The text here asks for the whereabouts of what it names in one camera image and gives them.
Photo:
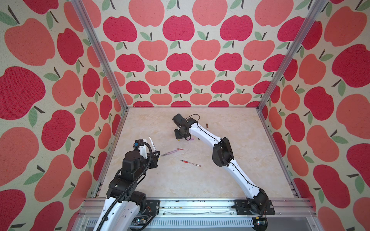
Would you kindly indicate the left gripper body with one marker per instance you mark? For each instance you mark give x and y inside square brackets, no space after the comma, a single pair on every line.
[146,161]

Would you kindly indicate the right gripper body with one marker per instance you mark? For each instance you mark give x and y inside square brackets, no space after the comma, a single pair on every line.
[178,134]

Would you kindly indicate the white pen yellow tip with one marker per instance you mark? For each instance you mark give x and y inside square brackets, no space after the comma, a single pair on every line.
[153,145]

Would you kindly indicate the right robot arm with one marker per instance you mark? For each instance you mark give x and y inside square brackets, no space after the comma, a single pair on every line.
[223,156]

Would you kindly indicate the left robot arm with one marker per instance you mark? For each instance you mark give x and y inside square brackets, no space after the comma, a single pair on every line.
[125,207]

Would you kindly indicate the pink pen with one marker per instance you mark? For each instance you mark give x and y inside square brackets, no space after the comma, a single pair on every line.
[172,152]

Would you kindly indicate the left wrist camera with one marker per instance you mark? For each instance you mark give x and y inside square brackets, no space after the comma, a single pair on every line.
[142,149]

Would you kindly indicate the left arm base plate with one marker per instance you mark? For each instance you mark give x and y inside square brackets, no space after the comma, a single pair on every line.
[148,207]

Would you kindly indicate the white slotted cable duct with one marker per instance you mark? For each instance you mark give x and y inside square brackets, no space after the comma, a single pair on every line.
[198,222]

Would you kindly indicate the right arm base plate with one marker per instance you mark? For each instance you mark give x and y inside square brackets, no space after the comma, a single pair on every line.
[244,207]

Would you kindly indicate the aluminium front rail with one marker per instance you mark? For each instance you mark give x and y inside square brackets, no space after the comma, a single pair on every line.
[206,207]

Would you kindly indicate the left aluminium corner post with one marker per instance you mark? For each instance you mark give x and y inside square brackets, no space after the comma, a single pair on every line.
[99,51]

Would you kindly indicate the aluminium corner post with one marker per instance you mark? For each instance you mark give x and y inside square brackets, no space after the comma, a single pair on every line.
[99,51]
[309,21]

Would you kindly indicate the right aluminium corner post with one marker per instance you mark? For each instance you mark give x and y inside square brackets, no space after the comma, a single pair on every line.
[309,21]

